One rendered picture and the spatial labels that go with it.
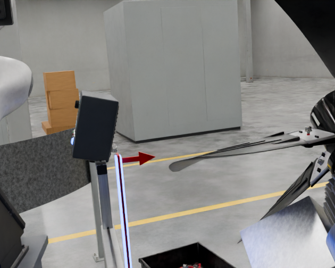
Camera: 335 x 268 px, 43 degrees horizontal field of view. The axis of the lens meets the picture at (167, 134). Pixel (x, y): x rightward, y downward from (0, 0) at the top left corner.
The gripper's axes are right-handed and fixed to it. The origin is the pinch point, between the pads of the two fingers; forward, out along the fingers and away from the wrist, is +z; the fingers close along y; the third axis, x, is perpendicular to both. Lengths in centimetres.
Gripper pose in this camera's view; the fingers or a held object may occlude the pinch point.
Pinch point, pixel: (0, 11)
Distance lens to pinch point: 71.7
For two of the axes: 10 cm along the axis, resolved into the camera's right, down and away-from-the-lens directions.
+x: 9.7, -1.1, 2.0
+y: 2.1, 1.5, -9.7
